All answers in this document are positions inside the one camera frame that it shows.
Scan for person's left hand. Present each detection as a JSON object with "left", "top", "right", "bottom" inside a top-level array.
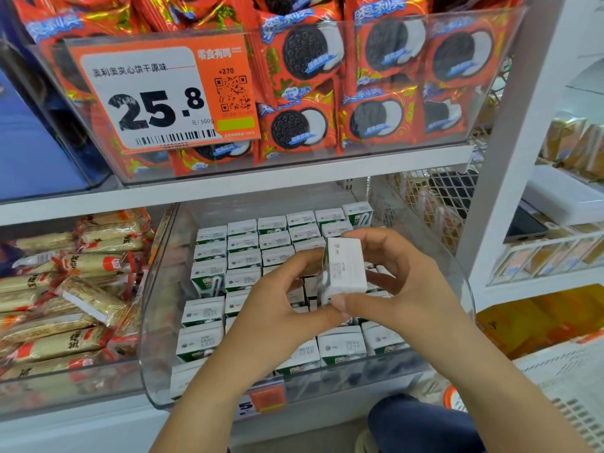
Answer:
[{"left": 219, "top": 248, "right": 352, "bottom": 381}]

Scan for person's right hand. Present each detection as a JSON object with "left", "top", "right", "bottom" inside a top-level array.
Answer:
[{"left": 328, "top": 227, "right": 478, "bottom": 366}]

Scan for rows of white juice cartons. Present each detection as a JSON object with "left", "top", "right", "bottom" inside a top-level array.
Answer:
[{"left": 170, "top": 201, "right": 411, "bottom": 400}]

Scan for blueberry juice carton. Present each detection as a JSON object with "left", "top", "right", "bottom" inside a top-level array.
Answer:
[{"left": 321, "top": 237, "right": 369, "bottom": 306}]

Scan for person's right forearm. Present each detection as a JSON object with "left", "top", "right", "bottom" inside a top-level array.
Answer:
[{"left": 425, "top": 325, "right": 591, "bottom": 453}]

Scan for person's blue jeans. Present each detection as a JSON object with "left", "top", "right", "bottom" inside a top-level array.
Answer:
[{"left": 366, "top": 393, "right": 487, "bottom": 453}]

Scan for person's right white shoe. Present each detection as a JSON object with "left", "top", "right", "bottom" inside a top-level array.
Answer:
[{"left": 354, "top": 429, "right": 379, "bottom": 453}]

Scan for small orange price tag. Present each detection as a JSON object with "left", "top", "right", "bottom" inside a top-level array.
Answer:
[{"left": 236, "top": 380, "right": 287, "bottom": 419}]

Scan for clear plastic display bin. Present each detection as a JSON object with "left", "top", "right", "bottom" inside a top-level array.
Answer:
[
  {"left": 0, "top": 208, "right": 171, "bottom": 419},
  {"left": 140, "top": 179, "right": 476, "bottom": 411}
]

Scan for yellow orange snack packet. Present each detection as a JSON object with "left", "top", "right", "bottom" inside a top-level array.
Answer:
[{"left": 476, "top": 284, "right": 604, "bottom": 359}]

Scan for white flat box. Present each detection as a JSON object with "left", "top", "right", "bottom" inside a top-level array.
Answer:
[{"left": 523, "top": 165, "right": 604, "bottom": 225}]

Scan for pile of yellow wafer bars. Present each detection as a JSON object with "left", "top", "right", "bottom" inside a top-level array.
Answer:
[{"left": 0, "top": 208, "right": 154, "bottom": 381}]

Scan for stack of red cookie packets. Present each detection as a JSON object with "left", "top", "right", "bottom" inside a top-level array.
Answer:
[{"left": 14, "top": 0, "right": 525, "bottom": 180}]

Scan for large white orange price tag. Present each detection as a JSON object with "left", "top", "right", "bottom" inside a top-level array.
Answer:
[{"left": 66, "top": 35, "right": 262, "bottom": 155}]

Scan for blue cardboard display box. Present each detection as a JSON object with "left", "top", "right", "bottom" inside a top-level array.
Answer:
[{"left": 0, "top": 42, "right": 109, "bottom": 204}]

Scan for white wire mesh divider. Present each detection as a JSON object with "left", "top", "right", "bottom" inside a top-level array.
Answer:
[{"left": 387, "top": 169, "right": 483, "bottom": 255}]

